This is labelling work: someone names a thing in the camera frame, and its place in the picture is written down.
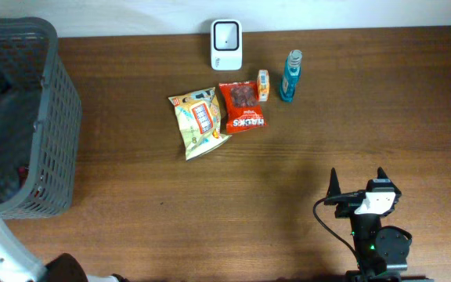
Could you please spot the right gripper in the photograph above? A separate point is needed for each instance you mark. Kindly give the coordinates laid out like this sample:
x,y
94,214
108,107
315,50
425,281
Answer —
x,y
345,210

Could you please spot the blue mouthwash bottle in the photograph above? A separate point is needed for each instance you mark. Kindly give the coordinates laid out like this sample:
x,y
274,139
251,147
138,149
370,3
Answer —
x,y
291,75

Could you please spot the red candy bag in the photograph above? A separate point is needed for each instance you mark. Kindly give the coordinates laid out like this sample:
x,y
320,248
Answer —
x,y
243,109

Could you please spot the small orange box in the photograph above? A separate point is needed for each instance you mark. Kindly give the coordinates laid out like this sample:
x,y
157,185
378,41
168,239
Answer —
x,y
263,85

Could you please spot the yellow snack bag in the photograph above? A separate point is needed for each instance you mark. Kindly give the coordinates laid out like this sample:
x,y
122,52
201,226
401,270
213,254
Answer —
x,y
199,119

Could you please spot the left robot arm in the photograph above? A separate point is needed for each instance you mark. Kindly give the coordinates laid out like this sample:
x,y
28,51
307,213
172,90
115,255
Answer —
x,y
19,264

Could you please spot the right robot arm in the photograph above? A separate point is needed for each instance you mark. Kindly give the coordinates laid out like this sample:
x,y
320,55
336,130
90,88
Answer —
x,y
380,251

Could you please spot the white barcode scanner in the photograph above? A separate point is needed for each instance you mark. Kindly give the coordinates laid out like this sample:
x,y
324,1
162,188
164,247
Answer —
x,y
226,45

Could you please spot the grey plastic mesh basket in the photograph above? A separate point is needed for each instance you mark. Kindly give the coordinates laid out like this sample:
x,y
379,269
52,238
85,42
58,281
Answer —
x,y
40,120

